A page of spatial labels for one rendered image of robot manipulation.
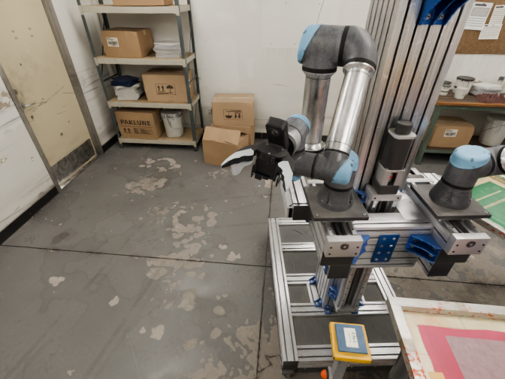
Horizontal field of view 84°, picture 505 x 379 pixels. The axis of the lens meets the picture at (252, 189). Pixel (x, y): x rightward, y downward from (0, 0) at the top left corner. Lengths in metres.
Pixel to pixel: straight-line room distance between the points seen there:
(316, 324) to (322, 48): 1.65
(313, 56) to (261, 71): 3.37
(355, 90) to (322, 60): 0.16
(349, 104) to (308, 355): 1.49
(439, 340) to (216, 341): 1.41
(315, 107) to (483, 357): 1.04
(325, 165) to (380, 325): 1.54
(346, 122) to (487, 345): 0.96
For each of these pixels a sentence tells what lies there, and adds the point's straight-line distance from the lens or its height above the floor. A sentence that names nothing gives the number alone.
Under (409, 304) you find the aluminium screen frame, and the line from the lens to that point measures 1.33.
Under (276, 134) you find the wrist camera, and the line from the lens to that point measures 0.64.
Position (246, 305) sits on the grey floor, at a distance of 2.35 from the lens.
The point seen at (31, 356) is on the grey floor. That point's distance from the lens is 2.63.
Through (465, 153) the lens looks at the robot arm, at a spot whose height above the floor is 1.48.
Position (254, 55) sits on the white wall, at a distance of 4.31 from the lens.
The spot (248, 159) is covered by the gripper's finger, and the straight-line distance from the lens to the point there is 0.64.
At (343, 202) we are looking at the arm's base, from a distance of 1.18.
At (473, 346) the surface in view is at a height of 0.96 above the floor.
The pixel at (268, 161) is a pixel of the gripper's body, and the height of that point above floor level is 1.67.
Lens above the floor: 1.99
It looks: 35 degrees down
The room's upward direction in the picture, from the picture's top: straight up
